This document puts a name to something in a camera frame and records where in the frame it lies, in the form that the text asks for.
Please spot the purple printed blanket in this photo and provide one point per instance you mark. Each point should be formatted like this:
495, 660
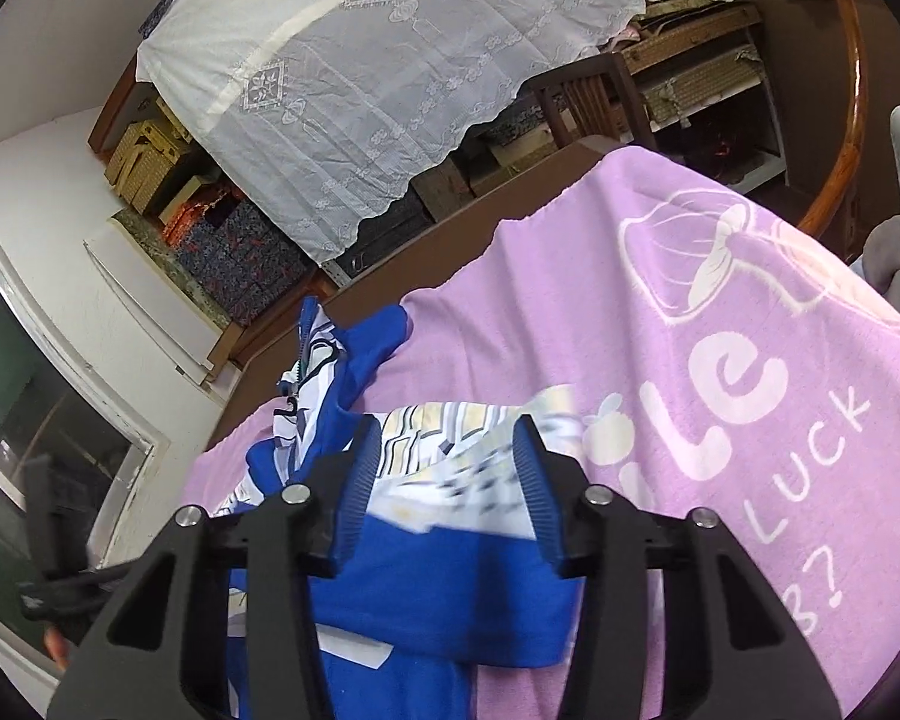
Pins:
720, 405

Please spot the dark blue patterned box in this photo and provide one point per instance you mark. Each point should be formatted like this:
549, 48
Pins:
247, 255

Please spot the dark wooden chair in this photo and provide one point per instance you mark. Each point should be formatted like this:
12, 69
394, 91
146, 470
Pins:
607, 94

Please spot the curved wooden rail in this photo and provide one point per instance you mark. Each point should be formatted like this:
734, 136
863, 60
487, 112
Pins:
855, 90

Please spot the woven straw mat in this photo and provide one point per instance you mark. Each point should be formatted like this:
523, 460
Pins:
690, 82

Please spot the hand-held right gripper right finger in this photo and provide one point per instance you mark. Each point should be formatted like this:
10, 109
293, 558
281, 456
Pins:
532, 480

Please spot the white shelf rack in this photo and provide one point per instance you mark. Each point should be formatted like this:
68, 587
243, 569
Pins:
769, 90

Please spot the blue white sports jacket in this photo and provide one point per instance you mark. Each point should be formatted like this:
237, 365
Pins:
435, 585

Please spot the orange patterned box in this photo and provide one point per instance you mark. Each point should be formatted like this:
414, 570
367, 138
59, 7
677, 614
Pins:
191, 219

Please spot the yellow grey patterned cloth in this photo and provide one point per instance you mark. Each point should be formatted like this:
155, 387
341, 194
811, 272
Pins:
450, 457

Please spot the white framed window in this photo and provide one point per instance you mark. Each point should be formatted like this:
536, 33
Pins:
37, 397

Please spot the white lace cloth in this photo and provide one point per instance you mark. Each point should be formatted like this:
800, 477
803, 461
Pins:
345, 75

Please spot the yellow woven boxes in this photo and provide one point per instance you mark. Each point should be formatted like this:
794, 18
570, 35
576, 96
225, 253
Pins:
146, 157

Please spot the white trim strip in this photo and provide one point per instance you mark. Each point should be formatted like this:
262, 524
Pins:
150, 311

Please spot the brown wooden bed board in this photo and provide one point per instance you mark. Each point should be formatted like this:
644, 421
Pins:
435, 255

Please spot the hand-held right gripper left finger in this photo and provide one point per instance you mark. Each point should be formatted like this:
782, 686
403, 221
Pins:
360, 465

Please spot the brown cardboard box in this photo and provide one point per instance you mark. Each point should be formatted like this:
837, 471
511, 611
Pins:
450, 184

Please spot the person's left hand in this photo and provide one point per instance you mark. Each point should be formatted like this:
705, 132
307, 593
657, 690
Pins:
58, 649

